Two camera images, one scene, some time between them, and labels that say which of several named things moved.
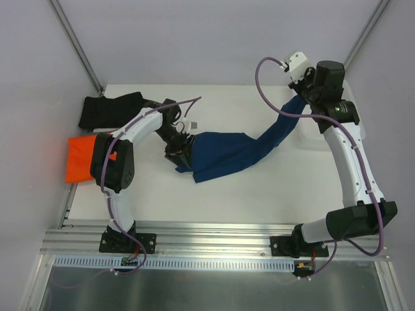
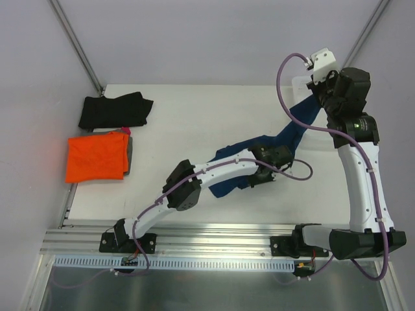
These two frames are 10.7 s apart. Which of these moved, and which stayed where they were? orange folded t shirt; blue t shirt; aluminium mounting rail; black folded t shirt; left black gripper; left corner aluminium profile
Moved: left black gripper; blue t shirt
Stayed: orange folded t shirt; aluminium mounting rail; black folded t shirt; left corner aluminium profile
